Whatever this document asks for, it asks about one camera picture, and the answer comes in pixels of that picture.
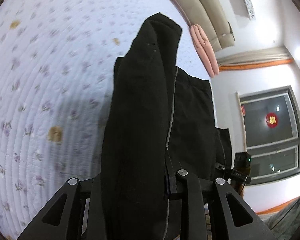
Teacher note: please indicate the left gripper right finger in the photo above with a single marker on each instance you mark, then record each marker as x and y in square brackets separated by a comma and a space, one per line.
[212, 209]

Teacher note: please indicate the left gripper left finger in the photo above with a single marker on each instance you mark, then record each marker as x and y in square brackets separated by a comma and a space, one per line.
[74, 212]

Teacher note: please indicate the black hooded jacket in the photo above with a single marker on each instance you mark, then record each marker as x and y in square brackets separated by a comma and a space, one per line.
[161, 120]

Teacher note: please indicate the grey-green right sleeve forearm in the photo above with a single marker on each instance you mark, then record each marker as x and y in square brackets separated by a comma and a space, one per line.
[286, 222]

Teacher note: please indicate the dark window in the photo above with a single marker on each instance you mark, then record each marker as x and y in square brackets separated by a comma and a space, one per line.
[271, 122]

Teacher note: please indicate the folded pink blanket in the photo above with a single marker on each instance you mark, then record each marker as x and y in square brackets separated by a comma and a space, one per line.
[204, 50]

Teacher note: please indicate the orange trimmed curtain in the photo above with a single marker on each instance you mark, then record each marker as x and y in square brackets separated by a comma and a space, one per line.
[256, 59]

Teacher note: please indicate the beige padded headboard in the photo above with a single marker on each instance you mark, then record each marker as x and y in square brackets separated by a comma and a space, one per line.
[210, 15]

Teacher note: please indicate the floral quilted bed cover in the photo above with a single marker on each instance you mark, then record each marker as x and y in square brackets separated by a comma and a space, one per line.
[56, 82]

